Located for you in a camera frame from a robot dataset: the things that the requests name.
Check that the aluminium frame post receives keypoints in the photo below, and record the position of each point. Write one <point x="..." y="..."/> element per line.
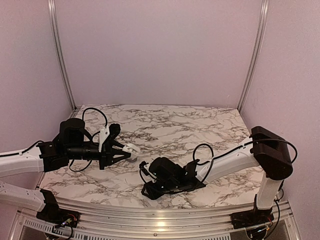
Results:
<point x="59" y="53"/>
<point x="258" y="42"/>

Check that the purple earbud charging case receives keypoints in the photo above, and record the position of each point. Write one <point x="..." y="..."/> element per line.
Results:
<point x="132" y="160"/>

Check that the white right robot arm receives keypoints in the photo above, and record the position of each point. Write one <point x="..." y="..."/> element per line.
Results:
<point x="262" y="148"/>

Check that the right aluminium frame post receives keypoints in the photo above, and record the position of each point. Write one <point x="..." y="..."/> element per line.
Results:
<point x="258" y="42"/>

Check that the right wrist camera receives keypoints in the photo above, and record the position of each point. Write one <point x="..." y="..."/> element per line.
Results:
<point x="143" y="168"/>

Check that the left aluminium frame post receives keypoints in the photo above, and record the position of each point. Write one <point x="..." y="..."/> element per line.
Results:
<point x="59" y="53"/>

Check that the aluminium front rail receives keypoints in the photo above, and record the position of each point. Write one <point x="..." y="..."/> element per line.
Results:
<point x="104" y="222"/>

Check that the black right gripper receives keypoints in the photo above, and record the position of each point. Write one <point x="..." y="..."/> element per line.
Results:
<point x="152" y="194"/>

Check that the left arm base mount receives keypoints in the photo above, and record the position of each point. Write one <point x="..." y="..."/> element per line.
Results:
<point x="59" y="216"/>

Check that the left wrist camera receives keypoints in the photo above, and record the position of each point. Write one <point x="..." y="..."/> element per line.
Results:
<point x="109" y="132"/>

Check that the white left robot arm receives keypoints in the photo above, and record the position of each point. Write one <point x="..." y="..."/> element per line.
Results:
<point x="27" y="161"/>

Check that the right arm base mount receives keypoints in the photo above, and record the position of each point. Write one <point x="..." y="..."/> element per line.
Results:
<point x="251" y="218"/>

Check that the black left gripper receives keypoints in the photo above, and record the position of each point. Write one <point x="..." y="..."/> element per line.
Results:
<point x="105" y="155"/>

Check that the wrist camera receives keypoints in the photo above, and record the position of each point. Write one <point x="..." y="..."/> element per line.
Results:
<point x="109" y="132"/>
<point x="143" y="168"/>

